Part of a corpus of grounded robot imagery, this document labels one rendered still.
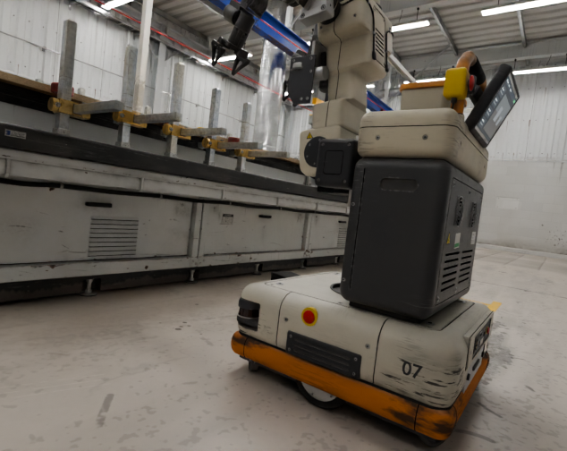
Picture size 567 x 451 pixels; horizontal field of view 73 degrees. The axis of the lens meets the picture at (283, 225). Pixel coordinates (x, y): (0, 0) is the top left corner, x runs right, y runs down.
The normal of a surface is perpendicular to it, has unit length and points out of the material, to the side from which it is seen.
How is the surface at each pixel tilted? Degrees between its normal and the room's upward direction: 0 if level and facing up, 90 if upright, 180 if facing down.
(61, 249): 90
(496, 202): 90
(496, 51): 90
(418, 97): 92
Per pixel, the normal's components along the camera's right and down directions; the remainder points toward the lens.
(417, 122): -0.58, -0.03
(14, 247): 0.81, 0.13
